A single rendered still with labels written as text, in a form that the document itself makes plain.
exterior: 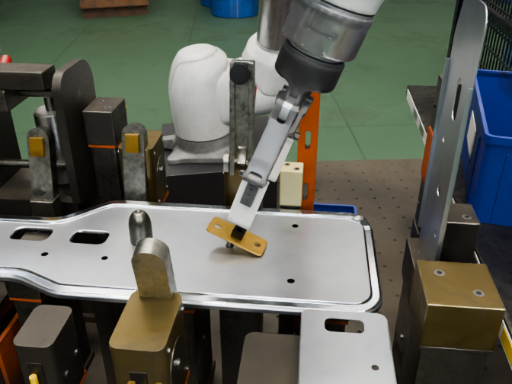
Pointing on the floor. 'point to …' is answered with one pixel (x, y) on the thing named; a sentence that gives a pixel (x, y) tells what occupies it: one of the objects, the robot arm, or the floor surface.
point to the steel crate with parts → (113, 8)
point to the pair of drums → (232, 8)
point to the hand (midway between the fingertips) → (256, 191)
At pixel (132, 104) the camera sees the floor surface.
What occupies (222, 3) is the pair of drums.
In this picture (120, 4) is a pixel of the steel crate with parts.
